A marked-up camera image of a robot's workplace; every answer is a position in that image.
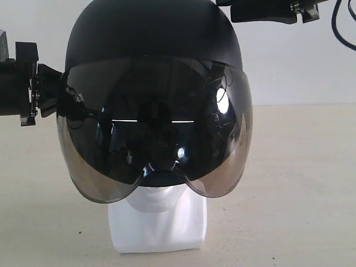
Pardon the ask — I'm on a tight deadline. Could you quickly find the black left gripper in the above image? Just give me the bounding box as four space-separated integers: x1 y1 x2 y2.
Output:
15 42 62 127

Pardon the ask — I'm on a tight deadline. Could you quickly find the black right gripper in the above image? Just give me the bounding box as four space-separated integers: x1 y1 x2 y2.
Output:
215 0 327 24

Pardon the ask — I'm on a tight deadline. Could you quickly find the black helmet with tinted visor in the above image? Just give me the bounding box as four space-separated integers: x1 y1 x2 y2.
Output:
56 1 253 204

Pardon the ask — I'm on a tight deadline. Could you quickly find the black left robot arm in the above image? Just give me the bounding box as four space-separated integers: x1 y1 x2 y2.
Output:
1 29 62 127

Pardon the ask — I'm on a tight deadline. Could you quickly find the white mannequin head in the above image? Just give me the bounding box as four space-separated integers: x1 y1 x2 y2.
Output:
108 185 207 254

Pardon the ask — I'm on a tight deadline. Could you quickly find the black cable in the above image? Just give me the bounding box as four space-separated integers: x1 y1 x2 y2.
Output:
330 0 356 52

